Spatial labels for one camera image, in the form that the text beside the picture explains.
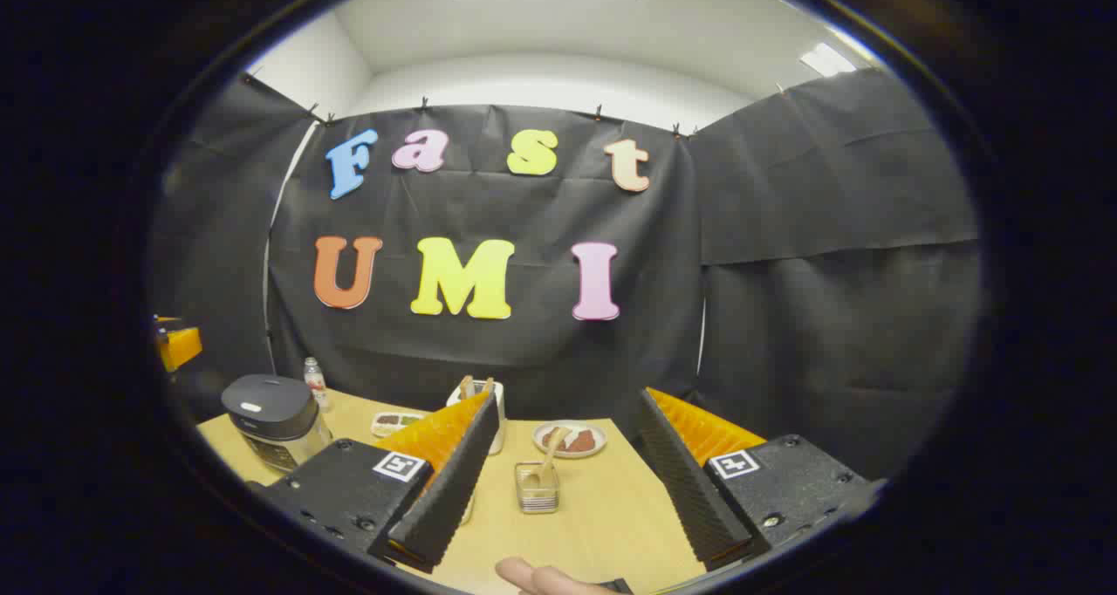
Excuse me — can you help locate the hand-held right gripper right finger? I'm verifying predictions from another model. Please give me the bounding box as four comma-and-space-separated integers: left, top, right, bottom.
635, 387, 887, 571

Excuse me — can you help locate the wire chopstick holder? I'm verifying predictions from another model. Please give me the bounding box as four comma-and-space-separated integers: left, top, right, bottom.
514, 462, 560, 515

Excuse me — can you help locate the small clear bottle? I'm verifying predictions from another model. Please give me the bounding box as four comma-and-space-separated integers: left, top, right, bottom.
303, 357, 331, 413

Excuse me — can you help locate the wooden spoon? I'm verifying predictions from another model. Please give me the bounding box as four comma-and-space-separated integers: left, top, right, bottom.
521, 427, 570, 491

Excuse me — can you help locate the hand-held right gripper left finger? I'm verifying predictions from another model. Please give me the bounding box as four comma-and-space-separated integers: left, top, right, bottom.
247, 392, 501, 576

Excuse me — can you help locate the ceiling light panel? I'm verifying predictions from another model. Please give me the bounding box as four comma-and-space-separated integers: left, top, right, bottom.
800, 43, 858, 78

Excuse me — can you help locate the white divided condiment dish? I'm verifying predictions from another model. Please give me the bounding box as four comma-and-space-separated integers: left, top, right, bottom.
371, 411, 428, 439

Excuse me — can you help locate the white toaster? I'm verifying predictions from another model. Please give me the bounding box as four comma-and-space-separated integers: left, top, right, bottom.
446, 381, 507, 456

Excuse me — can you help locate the white round plate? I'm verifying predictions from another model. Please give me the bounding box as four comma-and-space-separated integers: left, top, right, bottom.
532, 421, 607, 459

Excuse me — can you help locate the black backdrop cloth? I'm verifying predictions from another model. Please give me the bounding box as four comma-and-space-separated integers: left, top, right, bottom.
148, 70, 983, 482

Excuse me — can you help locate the black and silver rice cooker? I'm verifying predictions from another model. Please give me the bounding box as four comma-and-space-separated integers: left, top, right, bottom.
221, 373, 332, 474

